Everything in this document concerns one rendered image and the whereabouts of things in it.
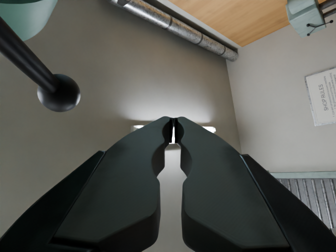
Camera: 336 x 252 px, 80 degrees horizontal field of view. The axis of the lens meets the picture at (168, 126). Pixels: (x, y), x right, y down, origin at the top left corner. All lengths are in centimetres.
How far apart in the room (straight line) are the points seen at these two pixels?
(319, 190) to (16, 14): 307
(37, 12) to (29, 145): 128
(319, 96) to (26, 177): 300
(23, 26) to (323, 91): 298
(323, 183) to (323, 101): 97
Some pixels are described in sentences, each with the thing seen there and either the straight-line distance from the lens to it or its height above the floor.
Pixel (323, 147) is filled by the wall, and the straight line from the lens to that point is 305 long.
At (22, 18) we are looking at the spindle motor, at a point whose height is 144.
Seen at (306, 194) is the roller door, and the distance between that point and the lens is 312.
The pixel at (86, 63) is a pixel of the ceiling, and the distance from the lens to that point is 180.
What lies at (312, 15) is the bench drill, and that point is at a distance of 240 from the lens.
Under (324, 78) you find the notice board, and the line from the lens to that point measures 308.
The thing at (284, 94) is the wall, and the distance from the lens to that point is 316.
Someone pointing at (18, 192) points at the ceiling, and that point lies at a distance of 149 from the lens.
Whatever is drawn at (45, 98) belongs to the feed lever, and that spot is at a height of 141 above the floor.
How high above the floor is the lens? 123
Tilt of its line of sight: 44 degrees up
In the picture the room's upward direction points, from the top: 105 degrees counter-clockwise
